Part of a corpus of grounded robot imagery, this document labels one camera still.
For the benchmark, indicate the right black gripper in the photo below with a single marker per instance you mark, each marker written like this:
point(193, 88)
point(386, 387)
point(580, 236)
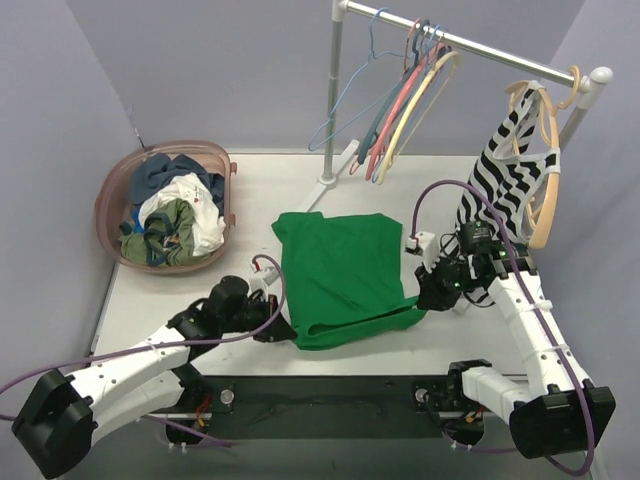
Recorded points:
point(433, 291)

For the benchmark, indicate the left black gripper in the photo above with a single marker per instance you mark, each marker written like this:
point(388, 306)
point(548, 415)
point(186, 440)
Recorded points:
point(272, 317)

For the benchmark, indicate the green tank top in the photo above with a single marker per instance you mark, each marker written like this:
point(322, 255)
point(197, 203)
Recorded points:
point(343, 278)

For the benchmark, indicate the cream yellow hanger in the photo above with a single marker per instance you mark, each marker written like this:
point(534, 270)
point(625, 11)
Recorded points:
point(414, 104)

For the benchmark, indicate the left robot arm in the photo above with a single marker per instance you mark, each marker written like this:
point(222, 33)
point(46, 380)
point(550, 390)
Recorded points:
point(66, 414)

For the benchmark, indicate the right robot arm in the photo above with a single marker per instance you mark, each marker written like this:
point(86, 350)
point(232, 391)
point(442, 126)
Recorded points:
point(559, 409)

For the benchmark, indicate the striped black white tank top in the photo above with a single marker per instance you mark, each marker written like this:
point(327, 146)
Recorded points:
point(518, 170)

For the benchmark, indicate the teal hanger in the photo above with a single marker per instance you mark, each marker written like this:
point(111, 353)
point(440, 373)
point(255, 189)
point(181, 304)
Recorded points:
point(372, 134)

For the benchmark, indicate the pink hanger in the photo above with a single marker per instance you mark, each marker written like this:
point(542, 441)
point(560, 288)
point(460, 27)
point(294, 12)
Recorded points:
point(424, 58)

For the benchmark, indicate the pile of clothes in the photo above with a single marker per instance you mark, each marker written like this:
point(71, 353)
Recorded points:
point(177, 217)

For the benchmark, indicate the pink laundry basket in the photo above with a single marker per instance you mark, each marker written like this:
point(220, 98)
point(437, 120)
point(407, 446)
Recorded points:
point(112, 206)

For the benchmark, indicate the white clothes rack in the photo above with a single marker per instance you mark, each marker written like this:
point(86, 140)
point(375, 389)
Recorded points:
point(590, 87)

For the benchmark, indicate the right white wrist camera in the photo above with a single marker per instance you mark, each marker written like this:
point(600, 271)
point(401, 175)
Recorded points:
point(426, 246)

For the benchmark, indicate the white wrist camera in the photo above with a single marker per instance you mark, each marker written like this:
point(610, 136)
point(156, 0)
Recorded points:
point(426, 246)
point(263, 278)

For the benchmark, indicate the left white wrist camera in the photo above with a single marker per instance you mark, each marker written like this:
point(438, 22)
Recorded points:
point(263, 278)

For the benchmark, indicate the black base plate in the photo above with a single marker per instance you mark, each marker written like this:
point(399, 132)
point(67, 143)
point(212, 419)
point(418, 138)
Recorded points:
point(386, 407)

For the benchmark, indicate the light blue wire hanger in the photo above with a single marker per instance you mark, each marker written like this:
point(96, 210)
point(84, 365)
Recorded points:
point(353, 96)

